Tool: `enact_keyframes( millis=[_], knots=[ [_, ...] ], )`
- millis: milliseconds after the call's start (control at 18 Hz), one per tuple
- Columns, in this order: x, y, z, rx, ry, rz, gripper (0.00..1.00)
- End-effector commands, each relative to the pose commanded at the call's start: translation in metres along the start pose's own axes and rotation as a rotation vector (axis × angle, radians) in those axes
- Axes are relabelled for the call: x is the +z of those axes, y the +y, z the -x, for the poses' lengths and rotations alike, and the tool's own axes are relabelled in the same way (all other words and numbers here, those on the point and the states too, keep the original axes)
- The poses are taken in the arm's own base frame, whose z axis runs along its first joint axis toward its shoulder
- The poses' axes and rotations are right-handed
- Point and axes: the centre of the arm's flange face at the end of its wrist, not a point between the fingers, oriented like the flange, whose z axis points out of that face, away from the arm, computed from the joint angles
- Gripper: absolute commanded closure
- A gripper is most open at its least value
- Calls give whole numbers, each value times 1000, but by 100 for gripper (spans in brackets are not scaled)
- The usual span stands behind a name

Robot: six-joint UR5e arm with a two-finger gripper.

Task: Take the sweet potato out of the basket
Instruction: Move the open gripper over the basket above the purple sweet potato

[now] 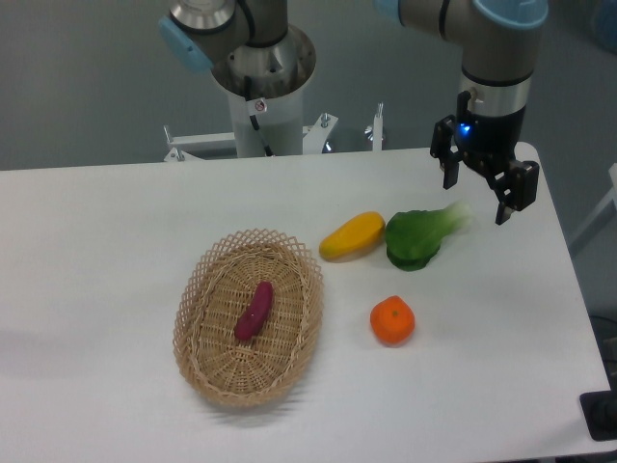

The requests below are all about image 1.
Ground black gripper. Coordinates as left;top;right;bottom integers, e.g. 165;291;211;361
430;91;539;226

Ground purple sweet potato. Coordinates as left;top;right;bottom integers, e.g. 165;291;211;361
234;281;274;340

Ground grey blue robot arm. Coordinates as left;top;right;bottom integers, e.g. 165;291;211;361
158;1;549;224

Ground oval wicker basket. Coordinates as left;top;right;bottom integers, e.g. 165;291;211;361
173;230;324;407

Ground green bok choy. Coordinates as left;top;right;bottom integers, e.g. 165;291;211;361
385;202;472;271

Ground yellow mango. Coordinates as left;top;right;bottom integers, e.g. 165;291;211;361
318;211;386;262

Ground orange tangerine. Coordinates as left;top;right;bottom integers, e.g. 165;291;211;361
369;295;416;345

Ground black device at table edge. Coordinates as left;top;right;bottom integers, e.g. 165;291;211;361
579;391;616;442

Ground white frame at right edge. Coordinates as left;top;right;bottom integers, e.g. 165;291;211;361
568;164;616;257

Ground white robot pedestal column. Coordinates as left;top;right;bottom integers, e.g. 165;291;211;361
212;25;316;150

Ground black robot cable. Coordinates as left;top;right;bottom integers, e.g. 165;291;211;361
243;76;275;158

